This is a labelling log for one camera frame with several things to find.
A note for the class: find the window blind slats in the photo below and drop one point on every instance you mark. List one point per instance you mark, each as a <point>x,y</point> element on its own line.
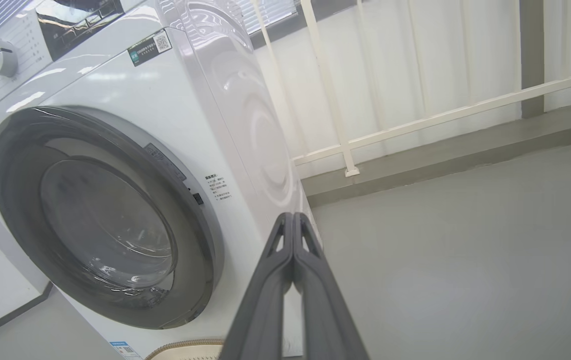
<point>265,12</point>

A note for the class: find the round glass washing machine door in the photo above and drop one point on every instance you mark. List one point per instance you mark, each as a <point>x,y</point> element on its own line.
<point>105,220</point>

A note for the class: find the black washing machine display panel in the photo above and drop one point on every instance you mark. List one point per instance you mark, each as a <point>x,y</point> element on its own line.
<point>80,25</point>

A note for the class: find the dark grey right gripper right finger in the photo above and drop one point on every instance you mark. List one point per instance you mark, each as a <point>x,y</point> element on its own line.
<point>325,320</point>

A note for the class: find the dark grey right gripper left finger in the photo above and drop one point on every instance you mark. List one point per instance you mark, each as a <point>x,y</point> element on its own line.
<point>260,310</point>

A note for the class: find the white metal railing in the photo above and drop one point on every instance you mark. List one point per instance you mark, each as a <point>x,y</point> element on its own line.
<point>345,150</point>

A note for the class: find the silver washing machine control knob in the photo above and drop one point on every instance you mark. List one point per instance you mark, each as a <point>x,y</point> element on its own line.
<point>0,57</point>

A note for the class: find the white front-load washing machine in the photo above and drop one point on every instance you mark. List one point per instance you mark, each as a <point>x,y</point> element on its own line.
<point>165,100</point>

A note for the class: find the grey raised floor ledge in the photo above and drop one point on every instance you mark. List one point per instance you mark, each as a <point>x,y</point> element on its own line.
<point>465,160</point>

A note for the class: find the QR code sticker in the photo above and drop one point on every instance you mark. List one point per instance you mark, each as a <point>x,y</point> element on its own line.
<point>150,47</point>

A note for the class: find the printed text notice label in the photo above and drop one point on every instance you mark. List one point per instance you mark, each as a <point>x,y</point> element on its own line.
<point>218,187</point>

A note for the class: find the blue energy label sticker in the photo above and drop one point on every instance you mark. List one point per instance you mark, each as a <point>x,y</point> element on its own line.
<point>123,350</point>

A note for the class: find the cream perforated laundry basket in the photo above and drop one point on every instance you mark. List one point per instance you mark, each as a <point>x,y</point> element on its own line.
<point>185,350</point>

